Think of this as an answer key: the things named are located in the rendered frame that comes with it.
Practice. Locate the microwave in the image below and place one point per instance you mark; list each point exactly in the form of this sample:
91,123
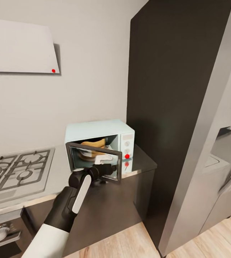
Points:
119,143

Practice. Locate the burner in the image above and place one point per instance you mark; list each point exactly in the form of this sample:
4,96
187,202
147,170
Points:
24,173

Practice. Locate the range hood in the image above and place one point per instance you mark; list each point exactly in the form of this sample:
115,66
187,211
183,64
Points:
26,47

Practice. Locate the popcorn bag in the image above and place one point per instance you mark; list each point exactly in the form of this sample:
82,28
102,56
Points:
95,142

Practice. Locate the fridge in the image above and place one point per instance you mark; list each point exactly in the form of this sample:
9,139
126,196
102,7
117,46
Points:
179,105

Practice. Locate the oven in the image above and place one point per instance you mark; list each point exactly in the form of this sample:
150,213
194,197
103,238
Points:
17,231

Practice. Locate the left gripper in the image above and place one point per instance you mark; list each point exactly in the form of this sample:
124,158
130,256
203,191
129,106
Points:
105,169

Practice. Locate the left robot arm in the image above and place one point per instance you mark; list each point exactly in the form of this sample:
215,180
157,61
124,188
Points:
51,238

